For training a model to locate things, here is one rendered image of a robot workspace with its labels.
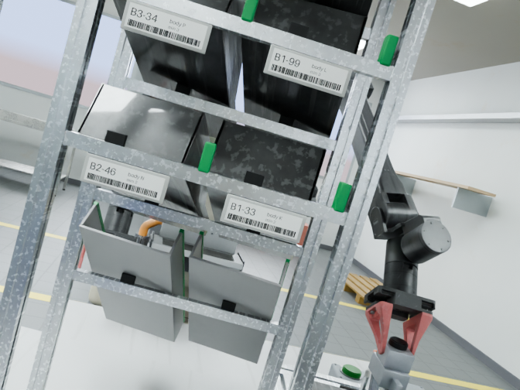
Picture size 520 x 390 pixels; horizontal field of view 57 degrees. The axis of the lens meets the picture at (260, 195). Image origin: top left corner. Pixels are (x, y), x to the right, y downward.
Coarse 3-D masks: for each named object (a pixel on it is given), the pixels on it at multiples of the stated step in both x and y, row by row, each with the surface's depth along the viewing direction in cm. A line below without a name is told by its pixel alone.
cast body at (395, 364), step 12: (396, 348) 75; (408, 348) 77; (372, 360) 79; (384, 360) 74; (396, 360) 74; (408, 360) 74; (372, 372) 77; (384, 372) 74; (396, 372) 74; (408, 372) 74; (384, 384) 74; (396, 384) 72
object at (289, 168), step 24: (216, 144) 57; (240, 144) 57; (264, 144) 57; (288, 144) 57; (216, 168) 56; (240, 168) 56; (264, 168) 56; (288, 168) 56; (312, 168) 56; (216, 192) 60; (288, 192) 55; (312, 192) 55; (216, 216) 70; (288, 240) 70
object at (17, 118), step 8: (0, 112) 597; (8, 112) 599; (8, 120) 600; (16, 120) 602; (24, 120) 603; (32, 120) 605; (40, 120) 607; (40, 128) 608; (72, 152) 676; (0, 160) 643; (8, 160) 660; (64, 160) 622; (72, 160) 678; (8, 168) 613; (16, 168) 623; (24, 168) 639; (32, 168) 658; (64, 176) 668; (64, 184) 681; (56, 192) 628
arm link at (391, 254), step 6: (402, 234) 83; (390, 240) 85; (396, 240) 84; (390, 246) 84; (396, 246) 83; (390, 252) 84; (396, 252) 83; (402, 252) 82; (390, 258) 83; (396, 258) 82; (402, 258) 82; (408, 264) 82; (414, 264) 82
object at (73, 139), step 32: (160, 0) 48; (256, 32) 49; (288, 32) 49; (352, 64) 50; (160, 96) 66; (288, 128) 67; (128, 160) 49; (160, 160) 50; (96, 192) 66; (256, 192) 50; (192, 224) 68; (224, 224) 68
